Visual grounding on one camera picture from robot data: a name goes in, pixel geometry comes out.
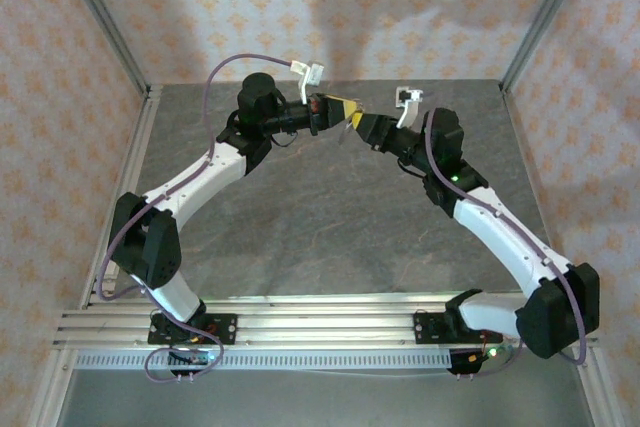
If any metal key plate with rings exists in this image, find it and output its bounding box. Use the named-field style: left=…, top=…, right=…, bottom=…
left=337, top=114, right=357, bottom=146

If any grey metal lower panel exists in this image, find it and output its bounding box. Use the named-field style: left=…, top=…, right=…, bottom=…
left=54, top=369, right=599, bottom=427

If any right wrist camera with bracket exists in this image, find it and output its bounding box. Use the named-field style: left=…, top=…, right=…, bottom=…
left=394, top=85, right=426, bottom=129

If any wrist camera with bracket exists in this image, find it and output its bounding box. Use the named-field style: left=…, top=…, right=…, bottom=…
left=394, top=85, right=426, bottom=129
left=289, top=60, right=326, bottom=104

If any thin black wire loop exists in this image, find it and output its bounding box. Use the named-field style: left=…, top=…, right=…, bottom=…
left=397, top=155, right=426, bottom=179
left=269, top=127, right=297, bottom=149

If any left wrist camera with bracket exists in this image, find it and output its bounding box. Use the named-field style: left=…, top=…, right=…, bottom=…
left=289, top=60, right=326, bottom=104

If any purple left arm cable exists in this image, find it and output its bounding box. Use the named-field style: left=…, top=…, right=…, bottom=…
left=97, top=53, right=294, bottom=384

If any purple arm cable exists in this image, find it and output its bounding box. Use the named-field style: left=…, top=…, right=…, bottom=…
left=97, top=53, right=294, bottom=384
left=422, top=91, right=589, bottom=379

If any aluminium table side rail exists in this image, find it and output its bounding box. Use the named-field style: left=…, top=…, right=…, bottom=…
left=79, top=85, right=164, bottom=309
left=499, top=84, right=569, bottom=268

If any aluminium frame post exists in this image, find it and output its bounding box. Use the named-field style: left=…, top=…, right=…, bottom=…
left=499, top=0, right=595, bottom=93
left=53, top=0, right=151, bottom=98

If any aluminium base rail beam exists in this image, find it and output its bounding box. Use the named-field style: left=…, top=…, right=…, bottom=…
left=52, top=296, right=601, bottom=351

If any small circuit board with wires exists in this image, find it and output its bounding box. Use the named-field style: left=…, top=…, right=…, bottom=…
left=167, top=344, right=214, bottom=379
left=447, top=344, right=516, bottom=379

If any white slotted cable duct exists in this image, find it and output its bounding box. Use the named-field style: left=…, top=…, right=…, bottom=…
left=74, top=349, right=454, bottom=372

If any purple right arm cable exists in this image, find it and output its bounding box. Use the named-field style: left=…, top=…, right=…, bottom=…
left=422, top=91, right=589, bottom=379

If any aluminium frame leg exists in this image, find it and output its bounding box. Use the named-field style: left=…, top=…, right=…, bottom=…
left=574, top=346, right=626, bottom=427
left=27, top=346, right=76, bottom=427

